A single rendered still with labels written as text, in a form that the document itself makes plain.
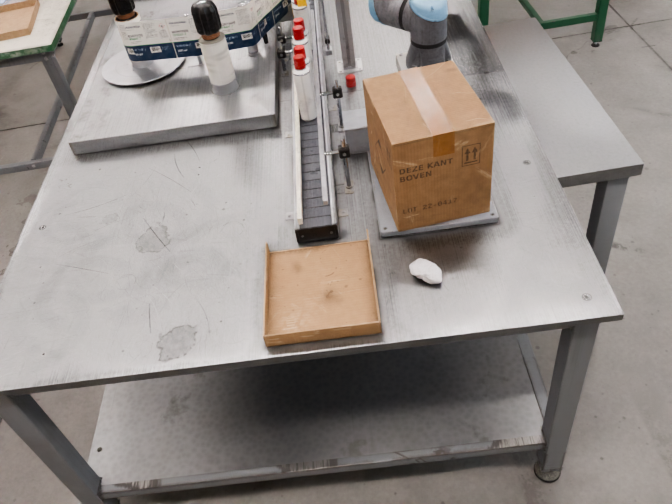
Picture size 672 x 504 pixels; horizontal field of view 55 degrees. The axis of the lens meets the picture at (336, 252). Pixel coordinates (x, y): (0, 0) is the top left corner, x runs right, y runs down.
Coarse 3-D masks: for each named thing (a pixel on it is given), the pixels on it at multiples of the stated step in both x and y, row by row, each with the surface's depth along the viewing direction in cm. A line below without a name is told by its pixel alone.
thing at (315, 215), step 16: (320, 80) 214; (304, 128) 194; (304, 144) 188; (304, 160) 183; (304, 176) 178; (320, 176) 177; (304, 192) 173; (320, 192) 172; (304, 208) 168; (320, 208) 167; (304, 224) 164; (320, 224) 163
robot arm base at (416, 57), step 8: (416, 48) 206; (424, 48) 204; (432, 48) 204; (440, 48) 205; (448, 48) 209; (408, 56) 211; (416, 56) 207; (424, 56) 206; (432, 56) 205; (440, 56) 206; (448, 56) 209; (408, 64) 211; (416, 64) 209; (424, 64) 207; (432, 64) 207
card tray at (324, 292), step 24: (360, 240) 164; (288, 264) 161; (312, 264) 160; (336, 264) 159; (360, 264) 158; (264, 288) 151; (288, 288) 155; (312, 288) 154; (336, 288) 153; (360, 288) 152; (264, 312) 146; (288, 312) 150; (312, 312) 149; (336, 312) 148; (360, 312) 147; (264, 336) 141; (288, 336) 141; (312, 336) 142; (336, 336) 142
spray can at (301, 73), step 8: (296, 56) 184; (296, 64) 184; (304, 64) 185; (296, 72) 186; (304, 72) 185; (296, 80) 187; (304, 80) 187; (296, 88) 189; (304, 88) 188; (312, 88) 190; (304, 96) 190; (312, 96) 192; (304, 104) 192; (312, 104) 193; (304, 112) 194; (312, 112) 195; (304, 120) 196; (312, 120) 196
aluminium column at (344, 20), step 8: (336, 0) 208; (344, 0) 208; (336, 8) 210; (344, 8) 210; (344, 16) 213; (344, 24) 215; (344, 32) 217; (344, 40) 218; (352, 40) 218; (344, 48) 220; (352, 48) 220; (344, 56) 222; (352, 56) 222; (344, 64) 224; (352, 64) 224
